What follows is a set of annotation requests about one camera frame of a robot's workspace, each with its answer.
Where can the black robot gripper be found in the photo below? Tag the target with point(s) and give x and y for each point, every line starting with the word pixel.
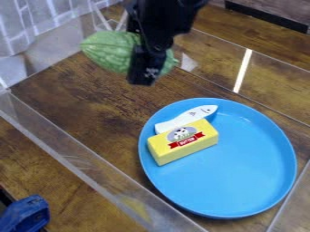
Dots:
pixel 158 20

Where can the green textured toy vegetable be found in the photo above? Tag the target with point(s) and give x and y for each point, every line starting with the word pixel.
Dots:
pixel 109 49

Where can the blue round plastic tray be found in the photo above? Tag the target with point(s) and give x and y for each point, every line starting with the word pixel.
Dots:
pixel 239 177

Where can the white toy fish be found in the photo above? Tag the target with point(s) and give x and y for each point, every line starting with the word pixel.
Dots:
pixel 194 114

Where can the yellow toy butter block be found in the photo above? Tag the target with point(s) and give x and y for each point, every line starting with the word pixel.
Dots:
pixel 179 142

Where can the white grid patterned cloth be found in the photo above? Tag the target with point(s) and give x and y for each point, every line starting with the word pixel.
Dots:
pixel 25 18

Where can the clear acrylic barrier wall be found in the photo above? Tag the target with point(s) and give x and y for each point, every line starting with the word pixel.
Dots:
pixel 71 119

